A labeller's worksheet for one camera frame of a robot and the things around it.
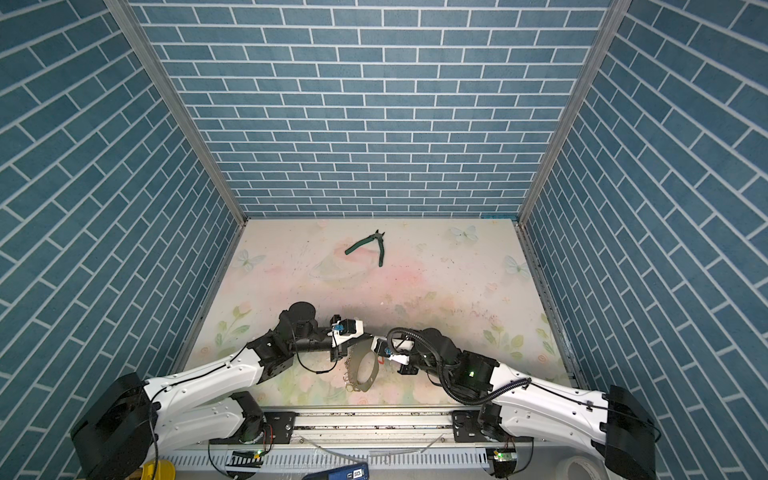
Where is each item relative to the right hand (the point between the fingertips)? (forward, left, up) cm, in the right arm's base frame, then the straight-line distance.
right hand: (385, 333), depth 75 cm
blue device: (-28, +3, -11) cm, 30 cm away
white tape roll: (-22, -52, -16) cm, 58 cm away
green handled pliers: (+45, +9, -14) cm, 48 cm away
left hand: (-1, +4, -1) cm, 4 cm away
